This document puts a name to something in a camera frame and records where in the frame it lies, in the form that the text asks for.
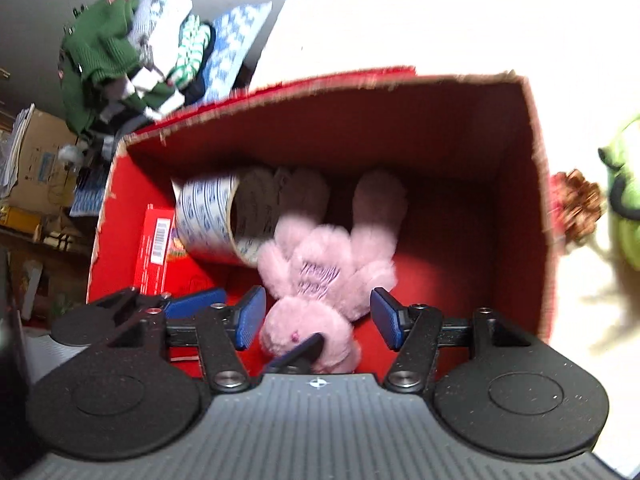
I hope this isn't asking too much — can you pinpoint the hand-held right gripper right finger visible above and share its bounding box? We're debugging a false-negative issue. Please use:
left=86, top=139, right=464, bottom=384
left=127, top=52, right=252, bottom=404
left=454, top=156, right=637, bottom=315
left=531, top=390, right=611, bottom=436
left=370, top=287, right=531, bottom=393

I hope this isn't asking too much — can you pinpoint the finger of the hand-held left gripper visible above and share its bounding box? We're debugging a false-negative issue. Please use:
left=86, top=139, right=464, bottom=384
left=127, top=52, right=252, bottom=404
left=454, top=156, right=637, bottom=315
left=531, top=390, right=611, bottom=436
left=50, top=287, right=227, bottom=348
left=264, top=332, right=326, bottom=375

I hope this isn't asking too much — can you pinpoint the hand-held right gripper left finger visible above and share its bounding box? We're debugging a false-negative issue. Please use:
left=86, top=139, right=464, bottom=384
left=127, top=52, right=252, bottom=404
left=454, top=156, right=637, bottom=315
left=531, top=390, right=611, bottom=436
left=107, top=286, right=267, bottom=393

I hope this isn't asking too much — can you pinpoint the pink plush bunny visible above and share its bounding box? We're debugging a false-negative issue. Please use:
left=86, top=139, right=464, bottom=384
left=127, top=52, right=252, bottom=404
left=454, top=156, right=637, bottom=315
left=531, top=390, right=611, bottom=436
left=257, top=167, right=408, bottom=376

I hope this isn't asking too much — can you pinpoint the red cardboard box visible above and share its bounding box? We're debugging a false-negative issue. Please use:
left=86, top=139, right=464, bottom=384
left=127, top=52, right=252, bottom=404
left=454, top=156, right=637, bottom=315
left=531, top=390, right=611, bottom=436
left=86, top=65, right=560, bottom=381

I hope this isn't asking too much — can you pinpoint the red barcode packet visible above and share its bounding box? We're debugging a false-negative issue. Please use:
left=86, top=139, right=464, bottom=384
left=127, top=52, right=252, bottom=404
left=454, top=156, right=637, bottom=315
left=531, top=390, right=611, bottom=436
left=132, top=203, right=201, bottom=296

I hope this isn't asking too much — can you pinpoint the blue white printed tape roll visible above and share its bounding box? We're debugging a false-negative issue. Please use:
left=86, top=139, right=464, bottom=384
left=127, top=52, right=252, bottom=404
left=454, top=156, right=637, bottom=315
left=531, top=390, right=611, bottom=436
left=172, top=165, right=296, bottom=268

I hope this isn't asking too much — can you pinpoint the yellow box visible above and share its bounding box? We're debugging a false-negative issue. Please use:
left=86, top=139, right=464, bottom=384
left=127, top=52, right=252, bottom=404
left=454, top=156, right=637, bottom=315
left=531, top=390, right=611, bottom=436
left=0, top=205, right=41, bottom=231

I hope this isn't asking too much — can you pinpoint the blue patterned packet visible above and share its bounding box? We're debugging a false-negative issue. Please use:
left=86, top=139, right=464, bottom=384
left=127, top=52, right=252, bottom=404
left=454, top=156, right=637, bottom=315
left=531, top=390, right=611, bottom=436
left=70, top=165, right=108, bottom=218

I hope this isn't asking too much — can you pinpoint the brown cardboard box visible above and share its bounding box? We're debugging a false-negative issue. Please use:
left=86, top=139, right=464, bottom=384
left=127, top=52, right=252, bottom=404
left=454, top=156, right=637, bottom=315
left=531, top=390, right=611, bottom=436
left=7, top=107, right=81, bottom=216

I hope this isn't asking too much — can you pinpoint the stack of papers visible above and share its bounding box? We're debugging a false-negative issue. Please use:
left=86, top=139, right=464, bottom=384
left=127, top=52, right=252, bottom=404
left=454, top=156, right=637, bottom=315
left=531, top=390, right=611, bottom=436
left=0, top=104, right=36, bottom=198

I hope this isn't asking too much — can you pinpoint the brown red pine cone ornament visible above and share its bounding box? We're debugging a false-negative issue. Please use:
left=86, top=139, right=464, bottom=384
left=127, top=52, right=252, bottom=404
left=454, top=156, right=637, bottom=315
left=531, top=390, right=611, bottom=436
left=550, top=169, right=606, bottom=246

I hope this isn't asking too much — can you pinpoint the green plush toy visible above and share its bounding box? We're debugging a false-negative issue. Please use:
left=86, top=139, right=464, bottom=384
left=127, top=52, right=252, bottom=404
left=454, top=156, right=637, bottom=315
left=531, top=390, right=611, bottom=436
left=597, top=112, right=640, bottom=273

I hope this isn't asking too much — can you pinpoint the green white striped garment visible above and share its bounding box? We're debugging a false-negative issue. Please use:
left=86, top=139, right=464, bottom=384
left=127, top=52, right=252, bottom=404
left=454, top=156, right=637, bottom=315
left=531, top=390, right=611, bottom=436
left=167, top=14, right=213, bottom=91

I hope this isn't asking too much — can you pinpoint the blue white checked cloth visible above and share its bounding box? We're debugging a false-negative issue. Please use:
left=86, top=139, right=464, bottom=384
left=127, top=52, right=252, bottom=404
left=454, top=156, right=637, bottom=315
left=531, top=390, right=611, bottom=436
left=200, top=1, right=273, bottom=106

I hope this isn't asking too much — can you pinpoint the green knitted sweater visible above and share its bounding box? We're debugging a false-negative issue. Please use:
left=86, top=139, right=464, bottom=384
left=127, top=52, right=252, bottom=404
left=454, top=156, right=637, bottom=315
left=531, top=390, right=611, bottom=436
left=59, top=0, right=186, bottom=136

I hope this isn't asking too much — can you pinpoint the white blue knitted garment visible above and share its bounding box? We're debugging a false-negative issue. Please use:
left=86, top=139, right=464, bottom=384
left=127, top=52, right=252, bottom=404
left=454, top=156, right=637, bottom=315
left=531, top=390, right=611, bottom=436
left=127, top=0, right=193, bottom=71

